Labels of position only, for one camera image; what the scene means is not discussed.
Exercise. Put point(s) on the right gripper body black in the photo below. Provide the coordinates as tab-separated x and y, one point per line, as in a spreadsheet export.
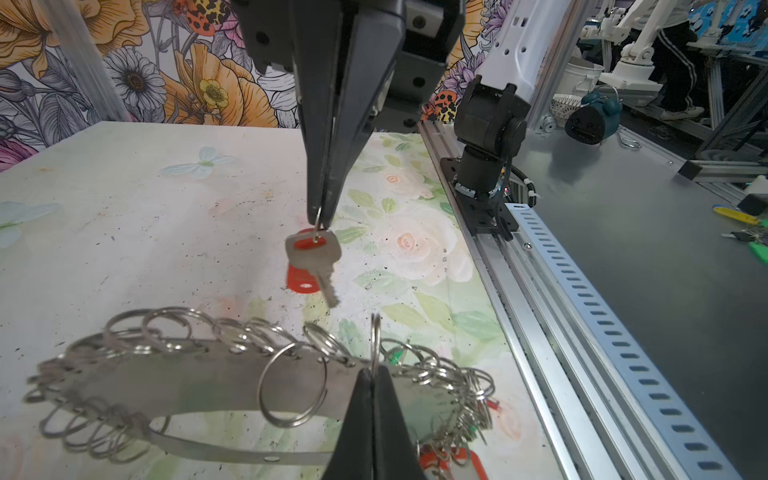
269	30

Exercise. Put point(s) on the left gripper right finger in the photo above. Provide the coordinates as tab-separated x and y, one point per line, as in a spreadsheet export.
394	458

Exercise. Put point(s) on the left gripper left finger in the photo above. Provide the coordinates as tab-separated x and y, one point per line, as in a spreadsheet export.
353	455

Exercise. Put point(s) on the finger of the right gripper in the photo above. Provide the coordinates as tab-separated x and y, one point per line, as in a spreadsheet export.
376	38
315	29

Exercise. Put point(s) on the key with red tag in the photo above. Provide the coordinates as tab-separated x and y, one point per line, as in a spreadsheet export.
316	251

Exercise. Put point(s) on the metal key organizer plate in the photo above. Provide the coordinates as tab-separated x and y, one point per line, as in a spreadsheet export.
122	387

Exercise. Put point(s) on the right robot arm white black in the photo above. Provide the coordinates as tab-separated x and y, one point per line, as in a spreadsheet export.
491	117

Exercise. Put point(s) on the red key tag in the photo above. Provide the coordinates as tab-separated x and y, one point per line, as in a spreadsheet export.
462	464

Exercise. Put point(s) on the green key tag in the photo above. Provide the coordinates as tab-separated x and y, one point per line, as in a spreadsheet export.
395	356

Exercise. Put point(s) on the teal round device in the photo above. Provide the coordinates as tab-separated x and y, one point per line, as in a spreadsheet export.
596	119

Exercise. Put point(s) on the aluminium front rail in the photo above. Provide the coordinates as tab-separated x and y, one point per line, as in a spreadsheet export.
581	402

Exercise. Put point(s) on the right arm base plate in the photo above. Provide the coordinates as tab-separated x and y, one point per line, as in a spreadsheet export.
489	216

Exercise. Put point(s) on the white vented cable duct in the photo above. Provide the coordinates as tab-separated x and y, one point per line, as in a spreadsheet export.
688	441

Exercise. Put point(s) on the yellow handled tool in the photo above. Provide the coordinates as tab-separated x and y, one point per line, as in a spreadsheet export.
737	215

